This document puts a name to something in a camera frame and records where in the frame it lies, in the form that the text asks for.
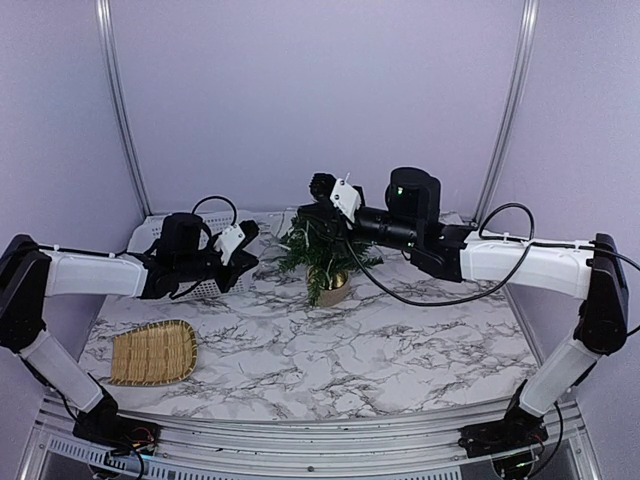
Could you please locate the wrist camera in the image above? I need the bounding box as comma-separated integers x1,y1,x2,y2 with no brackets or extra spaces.
309,173,365,223
213,220,259,266

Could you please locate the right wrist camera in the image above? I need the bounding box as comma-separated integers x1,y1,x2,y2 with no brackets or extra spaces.
309,173,365,223

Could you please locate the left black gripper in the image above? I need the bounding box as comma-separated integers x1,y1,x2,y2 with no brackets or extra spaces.
176,245,258,293

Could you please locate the right aluminium frame post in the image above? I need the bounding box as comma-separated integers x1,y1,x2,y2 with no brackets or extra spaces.
472,0,540,225

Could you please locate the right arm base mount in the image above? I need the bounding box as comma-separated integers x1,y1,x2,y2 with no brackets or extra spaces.
458,420,549,458

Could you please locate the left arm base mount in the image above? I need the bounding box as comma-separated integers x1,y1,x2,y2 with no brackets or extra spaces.
73,415,160,455

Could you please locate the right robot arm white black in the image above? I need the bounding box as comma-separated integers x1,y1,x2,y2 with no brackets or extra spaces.
297,167,630,448

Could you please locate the front aluminium rail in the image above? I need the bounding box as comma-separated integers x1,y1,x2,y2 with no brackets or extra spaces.
19,394,601,480

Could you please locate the white plastic basket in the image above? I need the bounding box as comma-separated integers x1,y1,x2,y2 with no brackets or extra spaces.
125,212,258,301

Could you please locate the white ceramic bowl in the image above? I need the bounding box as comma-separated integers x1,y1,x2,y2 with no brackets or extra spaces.
270,216,293,239

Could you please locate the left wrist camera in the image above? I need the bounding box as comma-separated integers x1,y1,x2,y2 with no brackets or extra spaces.
213,220,259,266

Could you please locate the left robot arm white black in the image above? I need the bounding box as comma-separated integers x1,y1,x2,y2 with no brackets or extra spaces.
1,209,259,445

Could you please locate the woven bamboo tray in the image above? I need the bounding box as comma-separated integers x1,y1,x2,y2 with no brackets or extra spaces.
110,320,198,387

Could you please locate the small green christmas tree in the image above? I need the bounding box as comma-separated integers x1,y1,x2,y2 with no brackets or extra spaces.
278,214,383,308

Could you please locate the clear string light wire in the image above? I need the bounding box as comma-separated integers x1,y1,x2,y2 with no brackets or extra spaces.
289,169,361,291

